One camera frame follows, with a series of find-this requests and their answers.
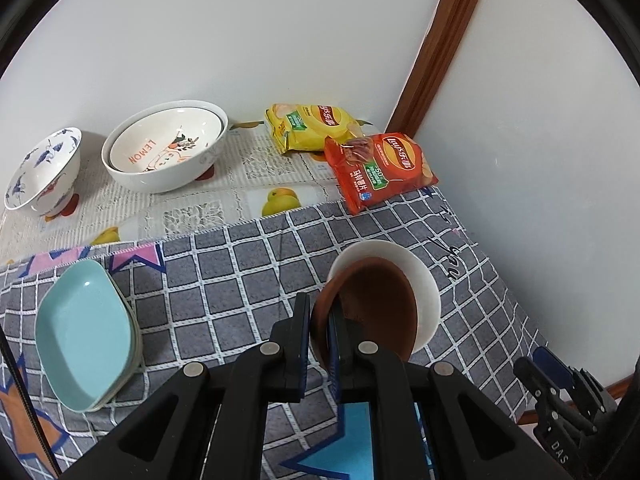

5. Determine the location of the small white bowl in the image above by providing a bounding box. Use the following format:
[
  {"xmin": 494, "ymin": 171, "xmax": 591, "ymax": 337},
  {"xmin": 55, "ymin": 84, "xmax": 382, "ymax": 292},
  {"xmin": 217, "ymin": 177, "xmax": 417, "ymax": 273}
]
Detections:
[{"xmin": 327, "ymin": 239, "xmax": 442, "ymax": 353}]

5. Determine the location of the white bowl with blue cranes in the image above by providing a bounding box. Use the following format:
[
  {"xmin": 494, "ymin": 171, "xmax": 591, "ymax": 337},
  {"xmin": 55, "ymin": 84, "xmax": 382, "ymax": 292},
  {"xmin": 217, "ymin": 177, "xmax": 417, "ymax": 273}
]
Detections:
[{"xmin": 4, "ymin": 127, "xmax": 83, "ymax": 217}]

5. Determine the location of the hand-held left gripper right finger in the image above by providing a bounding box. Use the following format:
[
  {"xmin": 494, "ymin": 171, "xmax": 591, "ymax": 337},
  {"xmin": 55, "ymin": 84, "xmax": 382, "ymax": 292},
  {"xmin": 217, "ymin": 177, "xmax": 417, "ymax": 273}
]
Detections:
[{"xmin": 327, "ymin": 305, "xmax": 573, "ymax": 480}]

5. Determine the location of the yellow chip bag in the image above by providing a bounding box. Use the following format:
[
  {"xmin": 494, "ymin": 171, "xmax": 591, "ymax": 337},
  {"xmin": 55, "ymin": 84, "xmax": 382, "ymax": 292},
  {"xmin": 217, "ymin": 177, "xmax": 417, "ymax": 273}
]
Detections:
[{"xmin": 265, "ymin": 102, "xmax": 368, "ymax": 155}]

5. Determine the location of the fruit print tablecloth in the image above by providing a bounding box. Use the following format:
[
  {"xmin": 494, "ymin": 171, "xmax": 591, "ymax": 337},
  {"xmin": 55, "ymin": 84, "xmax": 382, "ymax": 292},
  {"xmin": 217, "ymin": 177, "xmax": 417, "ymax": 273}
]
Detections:
[{"xmin": 0, "ymin": 120, "xmax": 381, "ymax": 266}]

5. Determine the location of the small brown bowl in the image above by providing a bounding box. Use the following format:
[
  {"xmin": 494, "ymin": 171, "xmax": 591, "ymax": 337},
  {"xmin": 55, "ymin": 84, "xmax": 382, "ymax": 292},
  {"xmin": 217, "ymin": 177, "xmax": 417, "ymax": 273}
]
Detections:
[{"xmin": 310, "ymin": 256, "xmax": 418, "ymax": 368}]

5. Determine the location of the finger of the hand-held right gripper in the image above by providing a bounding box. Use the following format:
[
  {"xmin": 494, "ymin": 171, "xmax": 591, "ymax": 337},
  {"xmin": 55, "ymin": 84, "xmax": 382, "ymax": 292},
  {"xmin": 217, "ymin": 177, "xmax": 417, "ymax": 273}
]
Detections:
[
  {"xmin": 531, "ymin": 346, "xmax": 571, "ymax": 387},
  {"xmin": 514, "ymin": 357, "xmax": 557, "ymax": 413}
]

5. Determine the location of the large white bowl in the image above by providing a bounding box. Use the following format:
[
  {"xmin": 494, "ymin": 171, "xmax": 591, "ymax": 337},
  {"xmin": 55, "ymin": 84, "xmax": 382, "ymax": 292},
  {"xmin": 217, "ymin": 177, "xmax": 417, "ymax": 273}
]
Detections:
[{"xmin": 101, "ymin": 100, "xmax": 229, "ymax": 194}]

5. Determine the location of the white bowl with orange print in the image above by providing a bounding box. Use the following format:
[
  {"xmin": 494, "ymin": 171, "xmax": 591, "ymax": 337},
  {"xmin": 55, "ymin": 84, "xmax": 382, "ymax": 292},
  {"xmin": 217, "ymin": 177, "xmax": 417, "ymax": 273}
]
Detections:
[{"xmin": 109, "ymin": 107, "xmax": 224, "ymax": 173}]

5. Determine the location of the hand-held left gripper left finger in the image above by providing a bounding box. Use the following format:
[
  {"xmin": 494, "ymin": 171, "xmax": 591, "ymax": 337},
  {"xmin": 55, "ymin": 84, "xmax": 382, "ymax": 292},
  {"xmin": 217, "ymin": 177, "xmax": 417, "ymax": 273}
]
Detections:
[{"xmin": 60, "ymin": 291, "xmax": 313, "ymax": 480}]

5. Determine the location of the red chip bag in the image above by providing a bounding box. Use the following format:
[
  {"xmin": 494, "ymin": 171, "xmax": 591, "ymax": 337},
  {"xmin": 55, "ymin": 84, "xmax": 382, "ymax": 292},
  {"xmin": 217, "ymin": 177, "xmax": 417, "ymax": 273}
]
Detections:
[{"xmin": 324, "ymin": 132, "xmax": 440, "ymax": 216}]

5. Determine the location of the brown wooden door frame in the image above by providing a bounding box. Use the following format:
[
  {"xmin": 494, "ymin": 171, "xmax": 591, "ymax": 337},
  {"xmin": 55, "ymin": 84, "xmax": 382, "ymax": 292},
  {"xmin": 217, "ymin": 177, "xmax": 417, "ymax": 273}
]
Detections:
[{"xmin": 385, "ymin": 0, "xmax": 493, "ymax": 136}]

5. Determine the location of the blue plate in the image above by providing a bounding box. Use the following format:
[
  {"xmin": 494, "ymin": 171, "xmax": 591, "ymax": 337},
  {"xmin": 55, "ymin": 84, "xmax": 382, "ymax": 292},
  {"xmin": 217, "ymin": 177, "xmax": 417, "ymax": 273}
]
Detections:
[{"xmin": 35, "ymin": 259, "xmax": 141, "ymax": 411}]

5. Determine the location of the green plate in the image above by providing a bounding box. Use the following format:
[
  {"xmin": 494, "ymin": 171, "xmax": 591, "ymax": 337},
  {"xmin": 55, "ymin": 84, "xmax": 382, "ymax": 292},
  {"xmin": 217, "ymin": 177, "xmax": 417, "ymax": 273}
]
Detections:
[{"xmin": 92, "ymin": 270, "xmax": 145, "ymax": 413}]

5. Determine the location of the grey checked blanket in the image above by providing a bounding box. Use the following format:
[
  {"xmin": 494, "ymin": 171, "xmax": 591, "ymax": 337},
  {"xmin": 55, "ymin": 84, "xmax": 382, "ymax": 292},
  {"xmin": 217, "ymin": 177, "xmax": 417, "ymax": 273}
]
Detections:
[{"xmin": 0, "ymin": 187, "xmax": 551, "ymax": 480}]

